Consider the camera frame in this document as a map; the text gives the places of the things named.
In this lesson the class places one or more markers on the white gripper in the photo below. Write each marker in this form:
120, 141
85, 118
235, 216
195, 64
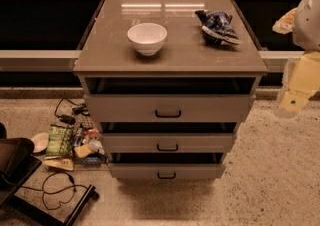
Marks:
307, 26

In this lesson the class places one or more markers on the grey drawer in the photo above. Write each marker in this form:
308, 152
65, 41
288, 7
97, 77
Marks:
166, 166
171, 99
129, 137

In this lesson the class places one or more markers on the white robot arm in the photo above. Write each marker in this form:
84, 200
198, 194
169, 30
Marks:
303, 22

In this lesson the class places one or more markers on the grey drawer cabinet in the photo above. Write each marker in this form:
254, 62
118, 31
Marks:
108, 52

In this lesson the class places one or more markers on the grey bottom drawer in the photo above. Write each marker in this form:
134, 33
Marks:
166, 166

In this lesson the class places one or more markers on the grey top drawer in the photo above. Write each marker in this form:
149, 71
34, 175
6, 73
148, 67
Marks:
171, 99

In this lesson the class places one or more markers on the blue chip bag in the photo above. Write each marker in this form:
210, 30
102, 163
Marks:
216, 27

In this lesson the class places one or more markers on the white bowl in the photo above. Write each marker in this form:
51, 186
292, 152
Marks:
147, 38

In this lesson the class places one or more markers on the green chip bag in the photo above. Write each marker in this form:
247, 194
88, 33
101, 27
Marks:
59, 141

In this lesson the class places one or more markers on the yellow snack bag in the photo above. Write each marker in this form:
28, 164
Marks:
60, 163

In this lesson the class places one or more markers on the white plate on floor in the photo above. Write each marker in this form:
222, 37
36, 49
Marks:
40, 141

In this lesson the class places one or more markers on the wire basket of snacks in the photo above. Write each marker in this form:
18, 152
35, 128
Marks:
86, 144

